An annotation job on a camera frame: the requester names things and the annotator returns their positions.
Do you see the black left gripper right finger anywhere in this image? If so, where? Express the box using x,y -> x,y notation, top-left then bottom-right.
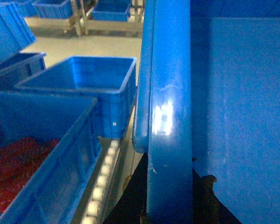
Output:
192,169 -> 241,224

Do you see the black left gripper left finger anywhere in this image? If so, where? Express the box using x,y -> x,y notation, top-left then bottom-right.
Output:
103,153 -> 148,224

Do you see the large blue plastic crate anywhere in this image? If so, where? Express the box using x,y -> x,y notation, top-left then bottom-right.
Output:
133,0 -> 280,224

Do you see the empty blue crate on shelf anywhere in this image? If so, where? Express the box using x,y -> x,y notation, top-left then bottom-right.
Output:
14,56 -> 137,139

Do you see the white roller track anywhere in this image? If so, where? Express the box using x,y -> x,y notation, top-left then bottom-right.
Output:
71,137 -> 122,224

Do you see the blue crate with red contents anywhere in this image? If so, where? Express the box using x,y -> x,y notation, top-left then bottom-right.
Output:
0,91 -> 102,224

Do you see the dark blue crate behind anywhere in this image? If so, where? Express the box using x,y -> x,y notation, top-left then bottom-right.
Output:
0,52 -> 47,91

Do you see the distant blue crate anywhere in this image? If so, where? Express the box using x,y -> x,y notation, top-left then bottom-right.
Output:
92,0 -> 132,22
14,0 -> 73,19

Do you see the blue crate upper left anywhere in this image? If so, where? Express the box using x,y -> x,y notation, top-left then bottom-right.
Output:
0,2 -> 36,64

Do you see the distant blue crate left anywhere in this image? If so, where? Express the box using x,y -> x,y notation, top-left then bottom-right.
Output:
14,0 -> 73,19

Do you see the distant metal rack frame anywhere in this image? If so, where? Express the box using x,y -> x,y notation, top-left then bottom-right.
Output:
75,0 -> 146,35

